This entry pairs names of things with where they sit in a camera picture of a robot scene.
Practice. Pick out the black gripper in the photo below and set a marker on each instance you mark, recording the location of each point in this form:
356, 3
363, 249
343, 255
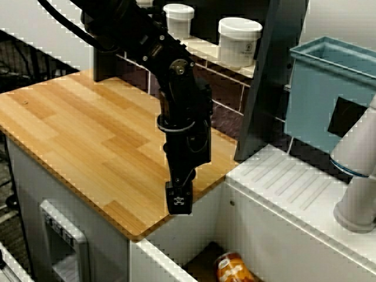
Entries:
191, 149

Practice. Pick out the orange brown soup can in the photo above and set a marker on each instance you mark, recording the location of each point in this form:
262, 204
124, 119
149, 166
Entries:
233, 268

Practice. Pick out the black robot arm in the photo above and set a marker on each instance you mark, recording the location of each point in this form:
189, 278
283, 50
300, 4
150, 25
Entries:
164, 55

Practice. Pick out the white toy sink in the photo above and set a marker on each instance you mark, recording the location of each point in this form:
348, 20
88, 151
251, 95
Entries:
264, 205

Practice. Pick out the grey toy dishwasher door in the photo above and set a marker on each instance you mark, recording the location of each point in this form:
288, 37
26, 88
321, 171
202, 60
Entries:
67, 249

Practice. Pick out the white toy kitchen cabinet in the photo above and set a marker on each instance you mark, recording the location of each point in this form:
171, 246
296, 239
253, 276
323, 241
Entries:
29, 176

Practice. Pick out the teal plastic box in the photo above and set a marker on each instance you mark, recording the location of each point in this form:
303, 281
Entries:
311, 97

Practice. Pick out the white printed plastic tub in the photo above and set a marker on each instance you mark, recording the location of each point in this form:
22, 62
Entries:
239, 41

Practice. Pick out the white plain plastic tub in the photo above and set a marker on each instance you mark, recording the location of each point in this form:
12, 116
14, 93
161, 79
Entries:
179, 20

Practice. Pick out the grey toy faucet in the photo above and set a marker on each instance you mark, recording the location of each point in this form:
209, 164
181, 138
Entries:
357, 164

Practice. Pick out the dark upright post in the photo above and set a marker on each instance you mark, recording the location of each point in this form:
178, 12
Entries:
101, 66
267, 82

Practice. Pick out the aluminium frame rail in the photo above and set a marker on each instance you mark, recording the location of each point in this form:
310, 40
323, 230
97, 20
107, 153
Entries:
11, 264

